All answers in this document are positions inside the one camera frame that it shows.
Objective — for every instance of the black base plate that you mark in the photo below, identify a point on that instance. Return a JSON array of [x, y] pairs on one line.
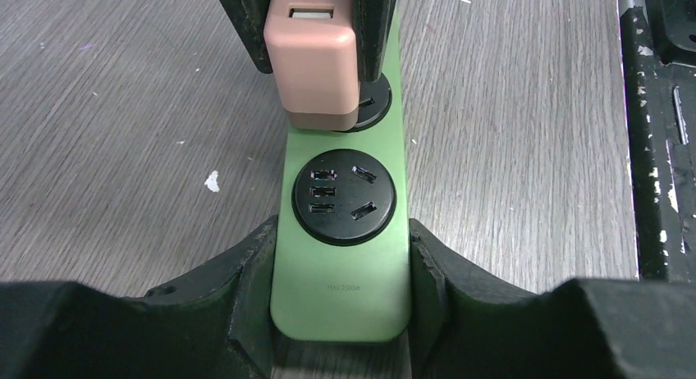
[[658, 54]]

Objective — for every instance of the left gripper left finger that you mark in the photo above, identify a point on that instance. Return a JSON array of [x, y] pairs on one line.
[[211, 322]]

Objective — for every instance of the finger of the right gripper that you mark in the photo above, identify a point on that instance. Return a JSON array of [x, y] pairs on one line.
[[371, 20], [248, 18]]

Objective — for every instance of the pink adapter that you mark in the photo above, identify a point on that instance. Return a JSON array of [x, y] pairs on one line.
[[313, 50]]

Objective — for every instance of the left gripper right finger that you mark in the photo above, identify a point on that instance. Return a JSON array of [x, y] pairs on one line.
[[468, 323]]

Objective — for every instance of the green power strip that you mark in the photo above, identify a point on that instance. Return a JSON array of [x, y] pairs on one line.
[[346, 292]]

